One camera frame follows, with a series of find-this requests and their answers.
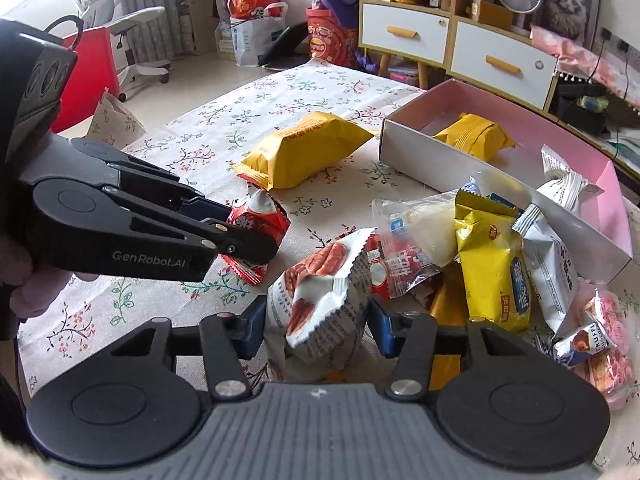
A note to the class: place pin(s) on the red white clear candy packet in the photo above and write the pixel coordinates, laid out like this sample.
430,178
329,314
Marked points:
395,265

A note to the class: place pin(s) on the person's left hand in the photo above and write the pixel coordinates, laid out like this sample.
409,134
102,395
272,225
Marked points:
40,292

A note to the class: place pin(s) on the clear wafer biscuit packet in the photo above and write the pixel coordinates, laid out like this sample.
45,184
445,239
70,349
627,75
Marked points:
605,375

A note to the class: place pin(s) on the black flat case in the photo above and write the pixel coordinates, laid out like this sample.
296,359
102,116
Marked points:
285,45

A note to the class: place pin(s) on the brown cardboard box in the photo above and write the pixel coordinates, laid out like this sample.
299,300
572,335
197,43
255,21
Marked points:
492,15

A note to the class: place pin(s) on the pink cloth with tassels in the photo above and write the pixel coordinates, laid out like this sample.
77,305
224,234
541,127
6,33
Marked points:
575,55

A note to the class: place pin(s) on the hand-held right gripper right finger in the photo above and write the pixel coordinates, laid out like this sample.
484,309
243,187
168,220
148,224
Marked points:
381,332

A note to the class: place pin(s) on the white shopping bag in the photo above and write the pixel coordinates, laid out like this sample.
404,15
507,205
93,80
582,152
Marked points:
255,40

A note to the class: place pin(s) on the red gift bag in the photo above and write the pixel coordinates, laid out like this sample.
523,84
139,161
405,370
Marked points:
327,37
250,2

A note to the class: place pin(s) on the small silver chocolate packet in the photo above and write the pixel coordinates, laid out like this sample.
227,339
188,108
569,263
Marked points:
580,345

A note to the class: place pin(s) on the yellow packet with blue label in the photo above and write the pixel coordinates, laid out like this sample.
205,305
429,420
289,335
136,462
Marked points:
490,270

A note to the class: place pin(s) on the pink lined cardboard box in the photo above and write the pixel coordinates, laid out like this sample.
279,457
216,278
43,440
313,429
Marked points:
425,155

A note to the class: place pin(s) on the pecan print snack packet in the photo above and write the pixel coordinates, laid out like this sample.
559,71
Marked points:
320,300

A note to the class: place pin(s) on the white office chair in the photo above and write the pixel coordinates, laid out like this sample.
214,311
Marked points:
135,20

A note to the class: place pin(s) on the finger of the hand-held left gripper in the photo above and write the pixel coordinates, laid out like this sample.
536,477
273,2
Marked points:
200,207
240,245

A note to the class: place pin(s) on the white packet with cartoon face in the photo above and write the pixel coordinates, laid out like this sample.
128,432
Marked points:
550,270

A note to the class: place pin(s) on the black wall socket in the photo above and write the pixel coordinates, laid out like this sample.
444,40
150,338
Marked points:
623,46
606,34

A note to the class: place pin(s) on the black storage box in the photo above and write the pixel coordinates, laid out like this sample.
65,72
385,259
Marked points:
580,110

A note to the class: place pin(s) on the framed cat picture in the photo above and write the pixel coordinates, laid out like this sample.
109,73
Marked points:
570,5

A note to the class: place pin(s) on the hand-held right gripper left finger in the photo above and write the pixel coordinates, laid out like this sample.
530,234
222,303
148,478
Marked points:
256,327

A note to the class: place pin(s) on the yellow snack packet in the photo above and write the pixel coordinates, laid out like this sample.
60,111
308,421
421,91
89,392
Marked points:
305,150
475,137

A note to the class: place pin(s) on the red chair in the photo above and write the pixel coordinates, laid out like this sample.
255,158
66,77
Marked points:
95,75

